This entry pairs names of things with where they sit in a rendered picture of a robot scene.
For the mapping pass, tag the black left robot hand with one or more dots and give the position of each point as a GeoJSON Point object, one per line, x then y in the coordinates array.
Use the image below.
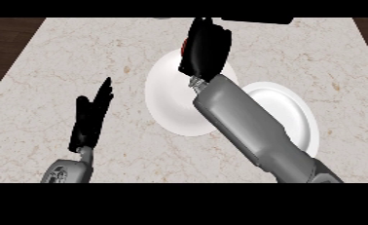
{"type": "Point", "coordinates": [89, 118]}

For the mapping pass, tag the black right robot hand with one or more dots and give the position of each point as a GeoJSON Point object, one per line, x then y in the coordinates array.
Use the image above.
{"type": "Point", "coordinates": [206, 53]}

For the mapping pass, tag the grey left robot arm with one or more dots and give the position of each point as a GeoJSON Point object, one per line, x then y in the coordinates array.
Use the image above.
{"type": "Point", "coordinates": [71, 168]}

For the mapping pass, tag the red bell pepper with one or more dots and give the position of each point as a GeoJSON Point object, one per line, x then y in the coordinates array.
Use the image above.
{"type": "Point", "coordinates": [184, 46]}

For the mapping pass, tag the large white plate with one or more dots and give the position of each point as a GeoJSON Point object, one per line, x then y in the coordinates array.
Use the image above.
{"type": "Point", "coordinates": [175, 99]}

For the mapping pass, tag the small white plate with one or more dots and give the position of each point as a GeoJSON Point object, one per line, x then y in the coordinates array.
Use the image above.
{"type": "Point", "coordinates": [292, 112]}

